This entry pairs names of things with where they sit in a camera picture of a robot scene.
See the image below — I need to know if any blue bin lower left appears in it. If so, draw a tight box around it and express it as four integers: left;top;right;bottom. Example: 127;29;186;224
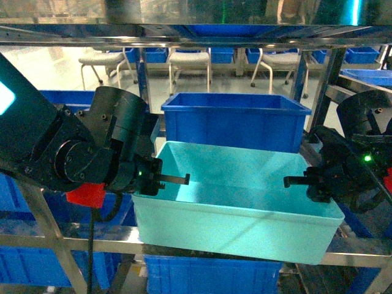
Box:
1;246;122;289

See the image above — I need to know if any white chair left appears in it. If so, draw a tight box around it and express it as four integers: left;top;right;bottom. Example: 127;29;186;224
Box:
78;47;132;90

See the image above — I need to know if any blue bin behind cyan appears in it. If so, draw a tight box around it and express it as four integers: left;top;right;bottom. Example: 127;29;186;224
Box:
161;92;311;153

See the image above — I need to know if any light cyan plastic bin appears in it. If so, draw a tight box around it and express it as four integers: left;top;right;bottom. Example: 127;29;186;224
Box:
132;141;344;265

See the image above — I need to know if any white chair right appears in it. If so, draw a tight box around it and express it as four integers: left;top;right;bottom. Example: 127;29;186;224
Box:
251;48;300;94

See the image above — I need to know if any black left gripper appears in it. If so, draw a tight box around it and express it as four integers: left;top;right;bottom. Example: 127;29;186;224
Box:
107;153;191;197

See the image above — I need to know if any blue bin lower centre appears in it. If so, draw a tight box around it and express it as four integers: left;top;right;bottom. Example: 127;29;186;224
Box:
144;255;282;293

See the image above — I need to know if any stainless steel shelf frame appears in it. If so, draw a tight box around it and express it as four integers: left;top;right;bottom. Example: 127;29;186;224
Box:
0;23;392;294

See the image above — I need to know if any white chair centre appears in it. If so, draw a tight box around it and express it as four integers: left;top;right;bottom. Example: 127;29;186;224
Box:
167;47;212;95

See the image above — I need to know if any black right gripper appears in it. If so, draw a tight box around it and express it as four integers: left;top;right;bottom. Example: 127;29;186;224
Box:
284;126;372;204

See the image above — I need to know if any white chair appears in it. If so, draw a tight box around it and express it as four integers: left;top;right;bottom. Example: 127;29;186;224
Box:
251;48;300;94
78;47;132;90
167;47;212;95

